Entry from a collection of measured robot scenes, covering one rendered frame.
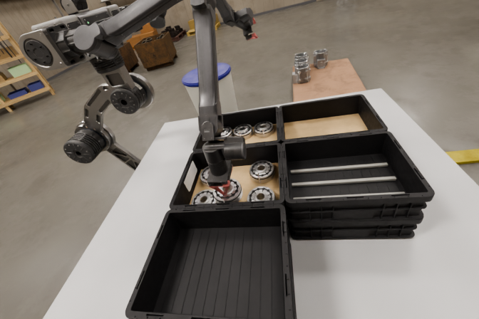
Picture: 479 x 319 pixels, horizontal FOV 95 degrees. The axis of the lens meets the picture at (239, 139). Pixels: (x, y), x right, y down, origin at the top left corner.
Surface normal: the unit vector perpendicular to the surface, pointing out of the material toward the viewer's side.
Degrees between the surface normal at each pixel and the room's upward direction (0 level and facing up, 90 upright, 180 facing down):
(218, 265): 0
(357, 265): 0
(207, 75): 56
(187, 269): 0
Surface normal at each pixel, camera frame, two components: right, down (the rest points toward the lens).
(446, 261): -0.22, -0.78
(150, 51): 0.10, 0.58
